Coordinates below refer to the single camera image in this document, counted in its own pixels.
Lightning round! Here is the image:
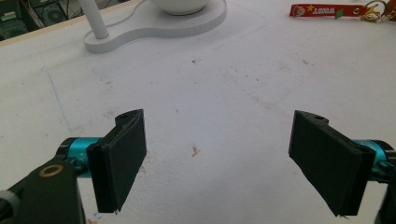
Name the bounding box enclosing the dark equipment beside table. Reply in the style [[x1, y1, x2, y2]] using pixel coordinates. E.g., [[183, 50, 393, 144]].
[[0, 0, 132, 42]]

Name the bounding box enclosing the white bowl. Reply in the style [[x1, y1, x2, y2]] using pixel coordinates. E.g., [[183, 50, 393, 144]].
[[149, 0, 211, 16]]

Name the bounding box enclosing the red keychain strap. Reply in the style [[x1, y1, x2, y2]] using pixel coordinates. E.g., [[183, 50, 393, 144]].
[[289, 3, 368, 19]]

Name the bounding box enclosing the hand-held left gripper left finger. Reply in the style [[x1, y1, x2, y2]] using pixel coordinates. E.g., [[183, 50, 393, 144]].
[[58, 108, 148, 215]]

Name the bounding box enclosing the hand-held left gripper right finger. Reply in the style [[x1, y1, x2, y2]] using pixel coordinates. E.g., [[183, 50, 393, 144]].
[[288, 109, 396, 217]]

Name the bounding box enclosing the white lamp stand base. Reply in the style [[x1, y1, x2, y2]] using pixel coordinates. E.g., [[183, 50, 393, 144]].
[[78, 0, 228, 54]]

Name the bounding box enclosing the gold key ring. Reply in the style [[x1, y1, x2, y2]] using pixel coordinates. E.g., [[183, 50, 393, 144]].
[[360, 0, 389, 23]]

